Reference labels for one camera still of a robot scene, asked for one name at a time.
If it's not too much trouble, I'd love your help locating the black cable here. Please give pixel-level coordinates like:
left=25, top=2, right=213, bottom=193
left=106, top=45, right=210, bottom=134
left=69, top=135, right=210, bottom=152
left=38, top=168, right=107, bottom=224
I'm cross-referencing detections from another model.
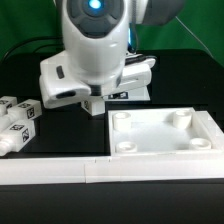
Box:
left=0, top=35, right=64, bottom=64

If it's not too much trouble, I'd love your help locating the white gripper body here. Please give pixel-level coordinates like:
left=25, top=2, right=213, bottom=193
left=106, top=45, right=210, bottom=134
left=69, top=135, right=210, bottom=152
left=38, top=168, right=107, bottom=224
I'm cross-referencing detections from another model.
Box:
left=39, top=52, right=156, bottom=109

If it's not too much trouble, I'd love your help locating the white square tabletop part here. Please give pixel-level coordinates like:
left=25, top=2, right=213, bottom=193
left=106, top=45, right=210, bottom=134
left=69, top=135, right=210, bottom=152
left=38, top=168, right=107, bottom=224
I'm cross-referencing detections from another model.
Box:
left=108, top=108, right=224, bottom=156

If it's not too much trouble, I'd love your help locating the white sheet with tags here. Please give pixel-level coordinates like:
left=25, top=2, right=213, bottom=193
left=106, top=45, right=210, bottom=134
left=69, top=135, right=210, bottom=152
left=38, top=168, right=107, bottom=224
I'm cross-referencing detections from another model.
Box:
left=103, top=87, right=150, bottom=101

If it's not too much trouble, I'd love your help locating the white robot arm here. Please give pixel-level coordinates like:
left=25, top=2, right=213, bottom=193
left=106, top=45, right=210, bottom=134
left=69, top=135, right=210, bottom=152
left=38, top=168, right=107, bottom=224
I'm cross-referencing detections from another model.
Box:
left=39, top=0, right=186, bottom=108

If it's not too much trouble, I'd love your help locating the white U-shaped obstacle frame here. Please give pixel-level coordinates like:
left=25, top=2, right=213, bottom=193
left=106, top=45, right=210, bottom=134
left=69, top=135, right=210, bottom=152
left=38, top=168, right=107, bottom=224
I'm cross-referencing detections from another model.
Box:
left=0, top=111, right=224, bottom=186

